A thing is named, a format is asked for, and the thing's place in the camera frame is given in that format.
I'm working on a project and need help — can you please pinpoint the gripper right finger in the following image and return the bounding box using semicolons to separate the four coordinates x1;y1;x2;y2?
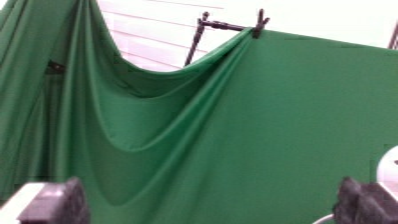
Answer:
332;177;398;224

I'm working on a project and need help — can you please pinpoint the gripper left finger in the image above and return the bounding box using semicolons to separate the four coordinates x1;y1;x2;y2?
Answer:
0;177;88;224

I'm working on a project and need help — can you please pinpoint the white lamp shade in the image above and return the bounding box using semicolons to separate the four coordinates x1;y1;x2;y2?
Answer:
311;145;398;224

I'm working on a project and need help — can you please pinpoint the green backdrop cloth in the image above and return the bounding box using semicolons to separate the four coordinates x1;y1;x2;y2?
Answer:
0;0;398;224

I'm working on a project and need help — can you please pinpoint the black backdrop stand clamp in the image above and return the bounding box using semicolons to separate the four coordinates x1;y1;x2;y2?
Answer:
184;10;270;65

